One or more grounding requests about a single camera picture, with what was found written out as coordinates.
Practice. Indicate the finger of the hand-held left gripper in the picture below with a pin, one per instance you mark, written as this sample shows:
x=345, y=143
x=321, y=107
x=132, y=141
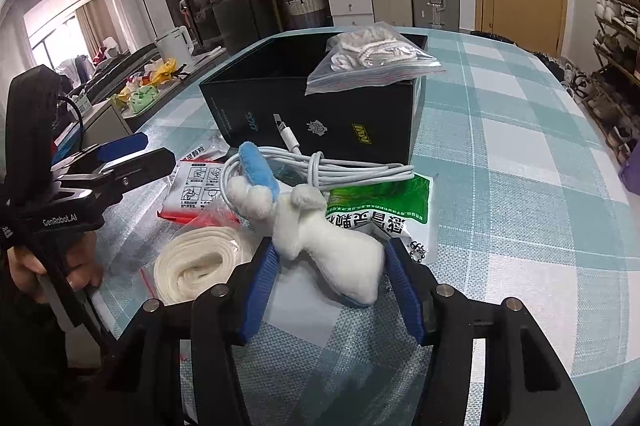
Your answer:
x=145, y=163
x=122, y=146

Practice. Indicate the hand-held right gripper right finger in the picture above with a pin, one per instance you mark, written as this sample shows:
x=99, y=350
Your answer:
x=407, y=296

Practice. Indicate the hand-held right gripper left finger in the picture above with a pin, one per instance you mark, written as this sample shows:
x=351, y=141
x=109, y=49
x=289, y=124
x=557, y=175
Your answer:
x=257, y=291

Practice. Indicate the red white pictogram packet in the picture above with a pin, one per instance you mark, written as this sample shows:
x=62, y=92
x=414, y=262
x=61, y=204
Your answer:
x=192, y=191

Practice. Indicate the white printed sachet packet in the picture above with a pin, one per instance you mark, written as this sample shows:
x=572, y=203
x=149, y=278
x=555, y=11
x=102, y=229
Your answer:
x=200, y=150

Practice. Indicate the zip bag with white bandage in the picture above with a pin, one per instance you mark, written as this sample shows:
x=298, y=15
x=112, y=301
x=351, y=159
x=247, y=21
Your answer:
x=200, y=266

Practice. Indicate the white plush toy blue ear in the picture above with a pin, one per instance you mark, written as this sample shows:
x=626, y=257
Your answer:
x=330, y=251

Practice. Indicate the green white sachet packet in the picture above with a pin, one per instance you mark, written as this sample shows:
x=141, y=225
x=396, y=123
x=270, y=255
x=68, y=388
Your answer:
x=380, y=201

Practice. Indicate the black cardboard box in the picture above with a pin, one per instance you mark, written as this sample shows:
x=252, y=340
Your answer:
x=350, y=116

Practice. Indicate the person's left hand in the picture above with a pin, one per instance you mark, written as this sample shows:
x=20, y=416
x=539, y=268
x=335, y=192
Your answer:
x=82, y=268

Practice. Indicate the grey side table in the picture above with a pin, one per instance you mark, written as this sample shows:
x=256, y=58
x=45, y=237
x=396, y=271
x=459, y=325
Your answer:
x=105, y=121

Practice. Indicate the pale green pouch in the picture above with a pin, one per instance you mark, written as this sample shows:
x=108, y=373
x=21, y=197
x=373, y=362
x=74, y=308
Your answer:
x=142, y=100

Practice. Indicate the yellow plastic bag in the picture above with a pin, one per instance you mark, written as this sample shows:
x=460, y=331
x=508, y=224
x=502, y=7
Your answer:
x=162, y=73

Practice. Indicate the white electric kettle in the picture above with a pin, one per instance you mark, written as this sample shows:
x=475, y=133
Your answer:
x=172, y=46

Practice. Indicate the beige curtain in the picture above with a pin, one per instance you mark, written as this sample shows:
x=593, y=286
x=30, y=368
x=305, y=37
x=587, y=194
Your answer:
x=97, y=23

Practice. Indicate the grey white laundry basket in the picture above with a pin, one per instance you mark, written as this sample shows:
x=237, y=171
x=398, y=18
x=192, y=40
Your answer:
x=305, y=13

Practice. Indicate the purple bag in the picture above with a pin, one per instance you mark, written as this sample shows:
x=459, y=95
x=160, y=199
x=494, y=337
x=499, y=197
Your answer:
x=631, y=171

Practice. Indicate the pile of dark sneakers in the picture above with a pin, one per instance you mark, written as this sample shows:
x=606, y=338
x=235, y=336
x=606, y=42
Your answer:
x=567, y=73

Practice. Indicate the wooden shoe rack with shoes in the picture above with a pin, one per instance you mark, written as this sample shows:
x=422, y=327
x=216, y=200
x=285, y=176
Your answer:
x=615, y=13

